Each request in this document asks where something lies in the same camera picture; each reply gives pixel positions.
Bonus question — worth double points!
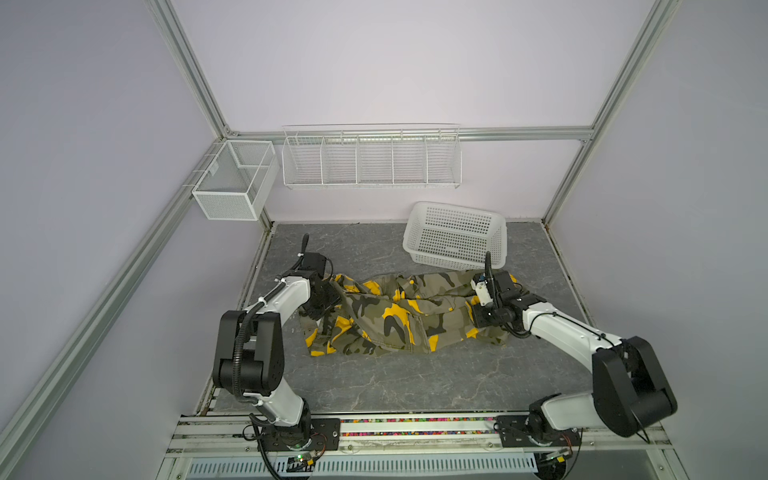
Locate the camouflage yellow green trousers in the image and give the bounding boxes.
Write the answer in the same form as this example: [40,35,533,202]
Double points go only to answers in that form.
[298,270,510,357]

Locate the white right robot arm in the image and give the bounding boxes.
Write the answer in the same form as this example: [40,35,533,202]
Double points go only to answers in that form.
[472,286,678,444]

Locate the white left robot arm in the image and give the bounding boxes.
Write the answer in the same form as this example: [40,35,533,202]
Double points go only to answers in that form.
[211,271,338,434]

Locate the white plastic laundry basket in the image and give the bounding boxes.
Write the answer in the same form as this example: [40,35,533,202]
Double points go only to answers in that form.
[402,202,507,270]

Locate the small white mesh box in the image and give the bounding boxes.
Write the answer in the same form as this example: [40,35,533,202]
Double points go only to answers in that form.
[192,140,279,221]

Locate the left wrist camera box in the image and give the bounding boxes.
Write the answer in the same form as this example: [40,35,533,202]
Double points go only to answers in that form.
[297,252,329,278]

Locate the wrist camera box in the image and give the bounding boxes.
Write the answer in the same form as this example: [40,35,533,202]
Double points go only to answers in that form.
[470,270,522,305]
[297,252,329,278]

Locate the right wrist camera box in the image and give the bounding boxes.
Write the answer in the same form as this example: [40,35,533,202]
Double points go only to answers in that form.
[470,270,522,305]

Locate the long white wire shelf basket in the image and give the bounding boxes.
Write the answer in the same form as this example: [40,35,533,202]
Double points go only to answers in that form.
[282,123,463,189]

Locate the black corrugated cable conduit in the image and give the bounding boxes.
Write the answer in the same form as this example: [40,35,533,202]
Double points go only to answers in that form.
[230,233,313,480]

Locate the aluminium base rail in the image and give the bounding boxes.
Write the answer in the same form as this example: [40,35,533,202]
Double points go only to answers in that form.
[156,411,688,479]

